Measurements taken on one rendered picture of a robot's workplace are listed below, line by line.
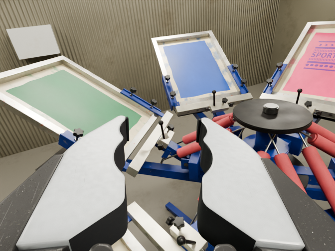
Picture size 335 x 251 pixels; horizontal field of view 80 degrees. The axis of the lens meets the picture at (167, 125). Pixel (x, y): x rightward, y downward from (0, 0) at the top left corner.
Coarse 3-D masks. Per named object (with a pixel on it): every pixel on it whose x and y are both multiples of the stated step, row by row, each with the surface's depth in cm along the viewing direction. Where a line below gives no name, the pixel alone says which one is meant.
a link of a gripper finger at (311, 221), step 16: (272, 176) 8; (288, 192) 7; (304, 192) 7; (288, 208) 6; (304, 208) 6; (320, 208) 6; (304, 224) 6; (320, 224) 6; (304, 240) 5; (320, 240) 5
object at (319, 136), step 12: (216, 120) 125; (228, 120) 99; (192, 132) 111; (240, 132) 88; (300, 132) 81; (312, 132) 90; (324, 132) 89; (192, 144) 99; (312, 144) 81; (324, 144) 79; (180, 156) 103; (264, 156) 76; (276, 156) 76; (312, 156) 76; (288, 168) 73; (312, 168) 76; (324, 168) 73; (324, 180) 72; (324, 192) 73
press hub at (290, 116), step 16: (240, 112) 90; (256, 112) 88; (272, 112) 84; (288, 112) 85; (304, 112) 84; (256, 128) 78; (272, 128) 75; (288, 128) 74; (304, 128) 75; (256, 144) 94; (272, 144) 90; (272, 160) 88; (304, 176) 93
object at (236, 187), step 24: (216, 144) 9; (240, 144) 9; (216, 168) 8; (240, 168) 8; (264, 168) 8; (216, 192) 7; (240, 192) 7; (264, 192) 7; (216, 216) 6; (240, 216) 6; (264, 216) 6; (288, 216) 6; (216, 240) 6; (240, 240) 6; (264, 240) 5; (288, 240) 5
